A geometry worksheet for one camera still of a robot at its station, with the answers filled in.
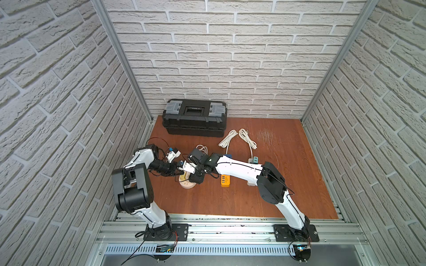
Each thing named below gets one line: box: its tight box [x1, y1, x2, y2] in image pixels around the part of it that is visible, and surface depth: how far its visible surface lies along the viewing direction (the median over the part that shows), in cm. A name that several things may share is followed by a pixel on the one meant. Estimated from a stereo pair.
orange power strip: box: [220, 174, 231, 188], surface depth 89 cm
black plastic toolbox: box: [161, 98, 228, 138], surface depth 102 cm
